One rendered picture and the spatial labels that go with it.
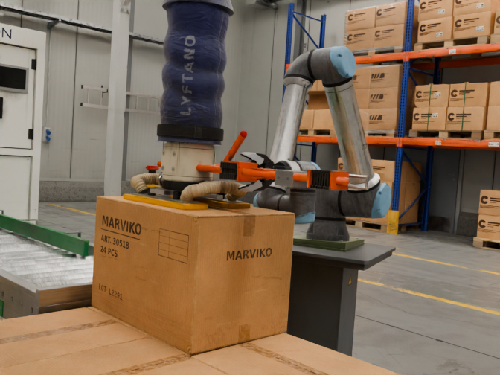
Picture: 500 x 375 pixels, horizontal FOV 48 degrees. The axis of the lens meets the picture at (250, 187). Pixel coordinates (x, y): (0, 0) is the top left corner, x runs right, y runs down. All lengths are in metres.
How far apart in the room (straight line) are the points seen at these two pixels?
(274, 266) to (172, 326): 0.37
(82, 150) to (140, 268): 10.24
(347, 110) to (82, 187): 10.02
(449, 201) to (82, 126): 7.24
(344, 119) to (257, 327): 0.87
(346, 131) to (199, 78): 0.66
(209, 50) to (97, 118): 10.37
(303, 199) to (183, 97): 0.53
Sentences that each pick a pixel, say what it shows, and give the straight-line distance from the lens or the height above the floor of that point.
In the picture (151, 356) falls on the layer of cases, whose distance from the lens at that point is 1.67.
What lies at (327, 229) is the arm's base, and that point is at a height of 0.83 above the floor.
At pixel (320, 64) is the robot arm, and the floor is 1.48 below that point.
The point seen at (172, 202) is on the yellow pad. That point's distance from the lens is 1.78.
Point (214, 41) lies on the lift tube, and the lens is 1.90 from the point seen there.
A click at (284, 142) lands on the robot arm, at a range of 2.09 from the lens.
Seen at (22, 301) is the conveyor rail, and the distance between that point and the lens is 2.27.
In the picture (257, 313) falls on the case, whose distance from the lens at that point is 1.82.
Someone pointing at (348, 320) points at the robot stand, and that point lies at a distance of 2.58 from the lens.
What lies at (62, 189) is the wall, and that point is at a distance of 11.74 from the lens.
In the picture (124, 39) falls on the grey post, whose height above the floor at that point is 2.15.
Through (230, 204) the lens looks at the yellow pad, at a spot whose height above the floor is 0.96.
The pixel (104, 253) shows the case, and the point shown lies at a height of 0.75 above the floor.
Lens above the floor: 1.12
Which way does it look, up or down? 3 degrees down
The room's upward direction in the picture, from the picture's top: 4 degrees clockwise
